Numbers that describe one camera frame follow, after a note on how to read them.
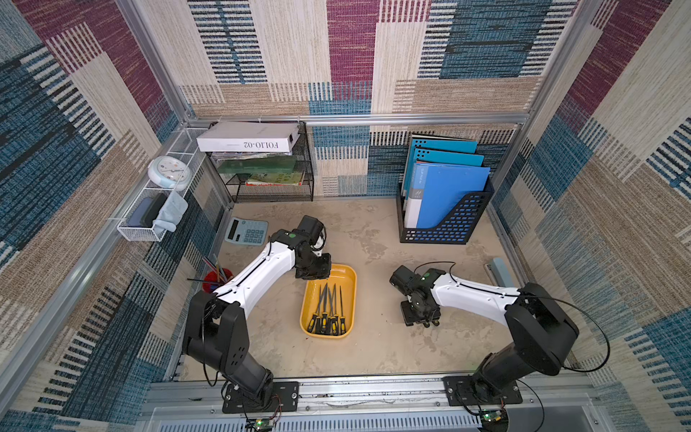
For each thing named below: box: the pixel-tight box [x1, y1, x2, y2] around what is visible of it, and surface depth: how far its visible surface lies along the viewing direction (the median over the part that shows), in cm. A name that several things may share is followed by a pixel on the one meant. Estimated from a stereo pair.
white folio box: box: [196, 121, 301, 153], surface depth 81 cm
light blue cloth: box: [152, 189, 189, 237], surface depth 70 cm
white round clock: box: [147, 155, 192, 191], surface depth 76 cm
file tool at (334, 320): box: [330, 283, 340, 336], surface depth 87 cm
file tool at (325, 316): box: [321, 282, 329, 335], surface depth 86 cm
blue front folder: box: [404, 162, 491, 230], surface depth 93 cm
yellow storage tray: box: [299, 262, 358, 339], surface depth 92 cm
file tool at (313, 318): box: [306, 284, 322, 334], surface depth 87 cm
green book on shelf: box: [216, 156, 297, 175], surface depth 96 cm
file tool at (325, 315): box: [321, 282, 329, 335], surface depth 86 cm
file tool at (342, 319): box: [339, 285, 347, 336], surface depth 87 cm
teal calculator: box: [224, 216, 270, 247], surface depth 110 cm
